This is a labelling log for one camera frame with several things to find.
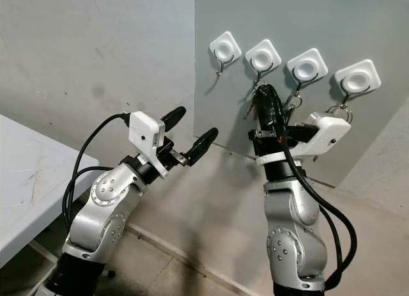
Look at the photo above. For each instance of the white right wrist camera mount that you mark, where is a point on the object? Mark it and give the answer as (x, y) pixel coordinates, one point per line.
(326, 133)

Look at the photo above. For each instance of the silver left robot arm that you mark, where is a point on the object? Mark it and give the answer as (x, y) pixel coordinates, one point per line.
(99, 206)

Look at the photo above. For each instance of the white table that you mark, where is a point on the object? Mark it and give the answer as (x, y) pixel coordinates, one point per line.
(32, 187)

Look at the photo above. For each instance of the metal keys bunch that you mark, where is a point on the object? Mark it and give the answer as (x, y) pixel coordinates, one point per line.
(249, 107)

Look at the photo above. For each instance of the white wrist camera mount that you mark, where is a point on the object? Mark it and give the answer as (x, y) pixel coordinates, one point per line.
(146, 133)
(326, 133)

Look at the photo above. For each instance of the grey wall board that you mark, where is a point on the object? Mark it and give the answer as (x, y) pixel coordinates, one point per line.
(313, 15)

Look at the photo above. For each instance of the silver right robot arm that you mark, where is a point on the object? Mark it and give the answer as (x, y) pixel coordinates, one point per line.
(287, 213)

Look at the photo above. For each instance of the white square wall hook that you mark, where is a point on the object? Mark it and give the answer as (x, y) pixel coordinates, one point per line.
(307, 66)
(225, 48)
(356, 78)
(263, 55)

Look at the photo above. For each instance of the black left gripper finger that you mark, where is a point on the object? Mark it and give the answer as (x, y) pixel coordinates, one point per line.
(203, 145)
(174, 116)

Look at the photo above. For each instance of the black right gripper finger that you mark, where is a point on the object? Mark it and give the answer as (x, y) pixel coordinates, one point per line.
(274, 114)
(260, 107)

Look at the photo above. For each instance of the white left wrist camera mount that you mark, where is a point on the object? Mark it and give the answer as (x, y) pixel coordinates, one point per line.
(146, 133)

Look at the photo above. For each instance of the white metal table leg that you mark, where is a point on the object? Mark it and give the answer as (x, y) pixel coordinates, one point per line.
(46, 252)

